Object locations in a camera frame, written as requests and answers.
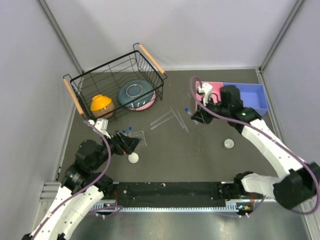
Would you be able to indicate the blue ceramic plate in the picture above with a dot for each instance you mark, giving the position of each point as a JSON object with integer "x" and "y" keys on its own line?
{"x": 132, "y": 90}

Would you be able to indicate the black wire dish basket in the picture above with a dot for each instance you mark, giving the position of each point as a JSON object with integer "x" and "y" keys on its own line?
{"x": 108, "y": 78}

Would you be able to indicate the small white cup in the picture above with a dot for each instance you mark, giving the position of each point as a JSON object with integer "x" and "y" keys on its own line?
{"x": 229, "y": 143}

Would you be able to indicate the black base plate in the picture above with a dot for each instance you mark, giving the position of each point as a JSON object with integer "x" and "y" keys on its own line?
{"x": 173, "y": 194}

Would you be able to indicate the blue plastic bin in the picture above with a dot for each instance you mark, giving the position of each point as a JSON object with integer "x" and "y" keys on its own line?
{"x": 252, "y": 95}

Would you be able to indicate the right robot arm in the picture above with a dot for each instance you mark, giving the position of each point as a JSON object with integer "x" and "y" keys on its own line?
{"x": 296, "y": 180}

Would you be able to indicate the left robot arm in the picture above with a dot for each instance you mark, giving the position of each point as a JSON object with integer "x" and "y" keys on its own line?
{"x": 82, "y": 187}

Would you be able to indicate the yellow and brown bowl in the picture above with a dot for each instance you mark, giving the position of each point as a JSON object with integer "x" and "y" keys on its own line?
{"x": 102, "y": 106}

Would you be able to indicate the clear test tube rack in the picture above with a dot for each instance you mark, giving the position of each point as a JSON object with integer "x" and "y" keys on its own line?
{"x": 141, "y": 136}

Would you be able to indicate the pink ceramic plate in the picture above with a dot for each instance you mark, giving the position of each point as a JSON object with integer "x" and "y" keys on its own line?
{"x": 142, "y": 103}

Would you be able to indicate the grey slotted cable duct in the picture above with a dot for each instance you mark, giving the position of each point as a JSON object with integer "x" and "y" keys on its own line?
{"x": 229, "y": 207}

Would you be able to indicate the clear pipette long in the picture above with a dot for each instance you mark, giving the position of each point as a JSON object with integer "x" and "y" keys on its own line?
{"x": 157, "y": 120}

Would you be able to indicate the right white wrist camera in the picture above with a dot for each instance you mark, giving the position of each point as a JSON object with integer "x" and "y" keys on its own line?
{"x": 205, "y": 90}

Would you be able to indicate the pink plastic bin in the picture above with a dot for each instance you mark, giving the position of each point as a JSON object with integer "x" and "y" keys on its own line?
{"x": 216, "y": 96}

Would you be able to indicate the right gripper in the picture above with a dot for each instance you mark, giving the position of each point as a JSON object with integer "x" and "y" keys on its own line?
{"x": 201, "y": 115}

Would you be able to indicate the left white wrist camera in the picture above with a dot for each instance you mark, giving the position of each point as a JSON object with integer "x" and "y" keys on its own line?
{"x": 100, "y": 126}

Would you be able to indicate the white round lid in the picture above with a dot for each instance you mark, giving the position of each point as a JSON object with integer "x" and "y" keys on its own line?
{"x": 133, "y": 158}

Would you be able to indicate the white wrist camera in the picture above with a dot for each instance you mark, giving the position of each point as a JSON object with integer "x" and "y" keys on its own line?
{"x": 205, "y": 90}
{"x": 100, "y": 126}

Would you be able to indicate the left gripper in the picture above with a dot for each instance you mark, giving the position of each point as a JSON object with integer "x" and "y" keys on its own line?
{"x": 126, "y": 145}

